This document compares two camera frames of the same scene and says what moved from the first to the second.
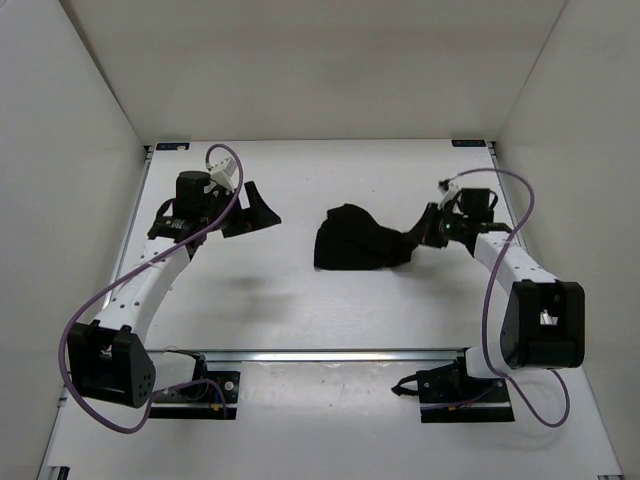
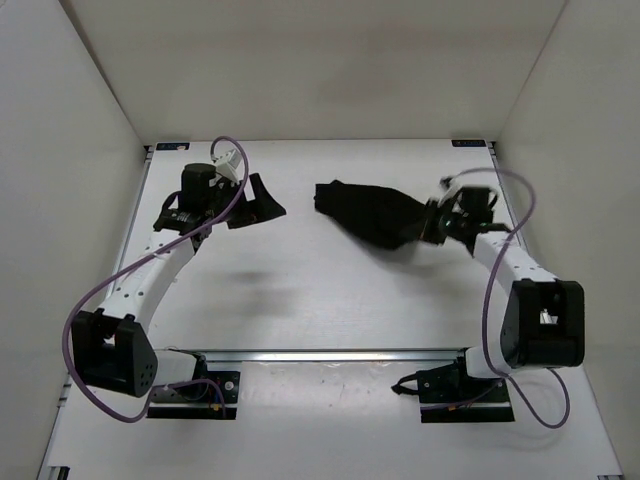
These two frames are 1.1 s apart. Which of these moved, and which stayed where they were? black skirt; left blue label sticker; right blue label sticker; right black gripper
Moved: black skirt
Stayed: right blue label sticker; right black gripper; left blue label sticker
